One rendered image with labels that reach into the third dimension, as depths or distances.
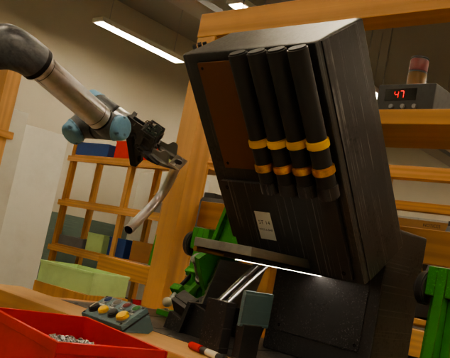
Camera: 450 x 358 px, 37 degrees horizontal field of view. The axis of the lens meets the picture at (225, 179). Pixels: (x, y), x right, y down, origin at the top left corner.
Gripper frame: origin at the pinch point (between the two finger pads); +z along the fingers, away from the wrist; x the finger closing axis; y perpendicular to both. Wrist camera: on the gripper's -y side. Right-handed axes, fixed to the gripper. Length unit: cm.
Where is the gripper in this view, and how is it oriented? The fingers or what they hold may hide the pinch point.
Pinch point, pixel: (174, 165)
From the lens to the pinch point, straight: 209.3
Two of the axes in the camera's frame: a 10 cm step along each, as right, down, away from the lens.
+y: 3.9, -6.6, -6.5
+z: 8.2, 5.7, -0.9
